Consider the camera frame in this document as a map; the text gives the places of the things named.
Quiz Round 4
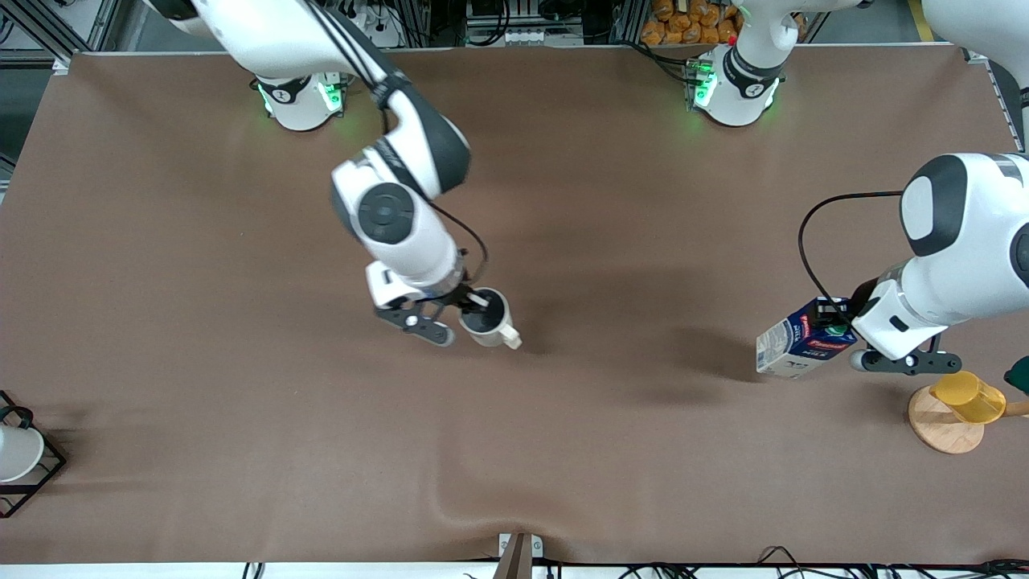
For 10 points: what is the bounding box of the orange items box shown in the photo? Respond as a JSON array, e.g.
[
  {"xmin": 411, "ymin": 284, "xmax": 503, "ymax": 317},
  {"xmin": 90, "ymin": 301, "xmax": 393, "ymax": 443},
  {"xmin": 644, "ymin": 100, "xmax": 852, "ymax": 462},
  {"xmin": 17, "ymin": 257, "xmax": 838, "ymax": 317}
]
[{"xmin": 641, "ymin": 0, "xmax": 744, "ymax": 47}]

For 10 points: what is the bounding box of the yellow plastic cup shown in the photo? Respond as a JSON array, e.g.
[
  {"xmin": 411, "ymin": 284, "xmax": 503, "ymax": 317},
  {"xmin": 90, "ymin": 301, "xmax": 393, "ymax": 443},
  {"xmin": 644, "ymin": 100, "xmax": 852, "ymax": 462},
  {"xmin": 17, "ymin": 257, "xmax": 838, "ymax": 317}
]
[{"xmin": 930, "ymin": 370, "xmax": 1007, "ymax": 425}]

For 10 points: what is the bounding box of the white mug with grey inside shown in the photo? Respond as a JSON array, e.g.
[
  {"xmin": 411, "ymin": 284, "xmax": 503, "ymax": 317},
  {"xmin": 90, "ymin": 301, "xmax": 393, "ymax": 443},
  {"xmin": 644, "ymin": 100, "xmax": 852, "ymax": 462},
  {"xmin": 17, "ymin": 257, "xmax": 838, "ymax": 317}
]
[{"xmin": 458, "ymin": 287, "xmax": 523, "ymax": 351}]

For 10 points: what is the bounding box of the white bowl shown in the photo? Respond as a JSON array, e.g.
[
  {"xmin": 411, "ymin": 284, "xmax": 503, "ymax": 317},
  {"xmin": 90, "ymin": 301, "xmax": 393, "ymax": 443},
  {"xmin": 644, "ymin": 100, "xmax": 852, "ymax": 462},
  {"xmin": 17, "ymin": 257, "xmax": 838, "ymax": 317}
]
[{"xmin": 0, "ymin": 424, "xmax": 45, "ymax": 483}]

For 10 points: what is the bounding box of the round wooden mug stand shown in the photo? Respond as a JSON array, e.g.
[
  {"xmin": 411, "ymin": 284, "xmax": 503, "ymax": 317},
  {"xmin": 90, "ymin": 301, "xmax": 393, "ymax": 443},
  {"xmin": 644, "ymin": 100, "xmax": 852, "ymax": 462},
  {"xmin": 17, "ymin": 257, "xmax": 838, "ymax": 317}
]
[{"xmin": 908, "ymin": 384, "xmax": 1029, "ymax": 455}]

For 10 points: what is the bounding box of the aluminium frame profile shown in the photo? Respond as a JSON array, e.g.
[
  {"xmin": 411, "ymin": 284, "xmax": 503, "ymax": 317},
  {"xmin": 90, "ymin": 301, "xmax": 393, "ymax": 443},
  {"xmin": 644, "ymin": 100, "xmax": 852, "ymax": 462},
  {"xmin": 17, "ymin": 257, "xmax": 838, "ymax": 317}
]
[{"xmin": 0, "ymin": 0, "xmax": 123, "ymax": 75}]

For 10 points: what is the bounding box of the white power strip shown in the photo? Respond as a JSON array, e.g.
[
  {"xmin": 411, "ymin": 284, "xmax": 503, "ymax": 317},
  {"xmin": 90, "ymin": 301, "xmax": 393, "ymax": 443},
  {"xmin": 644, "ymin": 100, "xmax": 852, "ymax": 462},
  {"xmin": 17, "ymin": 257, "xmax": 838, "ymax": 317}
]
[{"xmin": 354, "ymin": 6, "xmax": 403, "ymax": 49}]

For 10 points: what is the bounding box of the black wire rack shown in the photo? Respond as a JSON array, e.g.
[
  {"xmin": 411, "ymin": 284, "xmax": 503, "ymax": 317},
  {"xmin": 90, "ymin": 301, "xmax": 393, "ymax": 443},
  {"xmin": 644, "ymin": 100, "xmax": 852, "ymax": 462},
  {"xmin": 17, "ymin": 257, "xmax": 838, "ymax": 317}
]
[{"xmin": 0, "ymin": 390, "xmax": 68, "ymax": 519}]

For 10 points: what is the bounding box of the brown table cloth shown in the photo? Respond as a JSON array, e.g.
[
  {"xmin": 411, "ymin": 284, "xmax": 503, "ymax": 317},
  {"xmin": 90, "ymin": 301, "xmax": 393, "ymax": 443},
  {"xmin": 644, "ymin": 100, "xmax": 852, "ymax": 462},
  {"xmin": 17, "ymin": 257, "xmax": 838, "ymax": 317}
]
[{"xmin": 0, "ymin": 44, "xmax": 1029, "ymax": 565}]

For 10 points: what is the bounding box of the blue milk carton green cap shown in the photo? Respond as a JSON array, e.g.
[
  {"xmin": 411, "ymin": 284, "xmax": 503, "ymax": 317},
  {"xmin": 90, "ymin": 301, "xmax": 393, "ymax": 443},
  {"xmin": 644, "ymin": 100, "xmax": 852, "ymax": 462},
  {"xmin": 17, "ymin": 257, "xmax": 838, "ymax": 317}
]
[{"xmin": 756, "ymin": 298, "xmax": 859, "ymax": 380}]

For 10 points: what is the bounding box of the metal bracket with beam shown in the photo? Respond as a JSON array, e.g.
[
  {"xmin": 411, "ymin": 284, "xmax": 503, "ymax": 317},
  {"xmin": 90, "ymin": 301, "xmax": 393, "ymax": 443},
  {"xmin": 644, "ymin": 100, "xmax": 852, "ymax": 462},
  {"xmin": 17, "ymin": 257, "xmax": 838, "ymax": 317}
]
[{"xmin": 492, "ymin": 532, "xmax": 544, "ymax": 579}]

